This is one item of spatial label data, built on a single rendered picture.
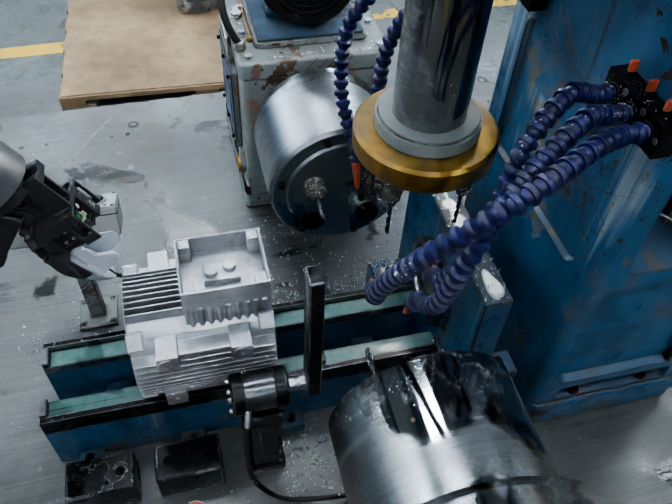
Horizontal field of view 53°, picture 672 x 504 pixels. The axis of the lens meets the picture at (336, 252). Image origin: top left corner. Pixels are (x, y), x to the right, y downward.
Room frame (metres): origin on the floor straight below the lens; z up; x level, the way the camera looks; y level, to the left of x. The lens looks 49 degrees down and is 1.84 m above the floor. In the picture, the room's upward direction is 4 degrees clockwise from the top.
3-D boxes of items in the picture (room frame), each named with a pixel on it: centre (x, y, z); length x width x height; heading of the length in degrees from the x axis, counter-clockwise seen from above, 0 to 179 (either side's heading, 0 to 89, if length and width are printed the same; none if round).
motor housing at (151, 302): (0.57, 0.19, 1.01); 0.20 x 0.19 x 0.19; 106
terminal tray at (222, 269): (0.58, 0.16, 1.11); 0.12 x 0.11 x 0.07; 106
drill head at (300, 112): (0.99, 0.04, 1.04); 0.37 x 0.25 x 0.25; 17
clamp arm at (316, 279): (0.48, 0.02, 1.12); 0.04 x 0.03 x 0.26; 107
